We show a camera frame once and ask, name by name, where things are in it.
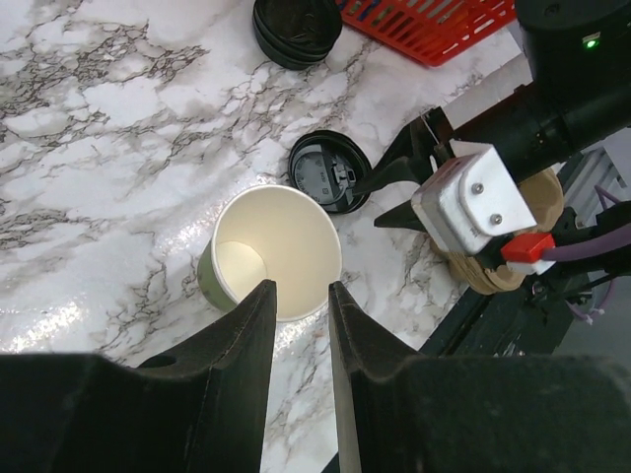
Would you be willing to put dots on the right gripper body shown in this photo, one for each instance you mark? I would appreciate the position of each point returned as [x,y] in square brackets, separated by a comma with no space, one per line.
[434,143]

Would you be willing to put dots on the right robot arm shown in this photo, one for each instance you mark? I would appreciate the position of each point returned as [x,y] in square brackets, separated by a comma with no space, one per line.
[578,54]

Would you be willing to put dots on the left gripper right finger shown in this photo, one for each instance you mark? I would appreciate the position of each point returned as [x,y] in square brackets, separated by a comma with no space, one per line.
[400,411]

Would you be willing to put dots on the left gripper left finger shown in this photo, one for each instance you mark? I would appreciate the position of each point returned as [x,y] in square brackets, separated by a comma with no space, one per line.
[197,407]

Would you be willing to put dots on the stack of black lids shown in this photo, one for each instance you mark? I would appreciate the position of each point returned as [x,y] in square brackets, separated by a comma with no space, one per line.
[296,34]

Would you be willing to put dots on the red plastic basket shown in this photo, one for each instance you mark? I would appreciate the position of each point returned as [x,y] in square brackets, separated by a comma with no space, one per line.
[428,32]

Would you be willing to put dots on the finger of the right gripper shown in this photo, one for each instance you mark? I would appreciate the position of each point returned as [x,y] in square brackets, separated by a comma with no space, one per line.
[407,158]
[399,217]

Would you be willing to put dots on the black coffee lid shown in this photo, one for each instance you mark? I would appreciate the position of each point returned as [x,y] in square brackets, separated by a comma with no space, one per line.
[326,166]

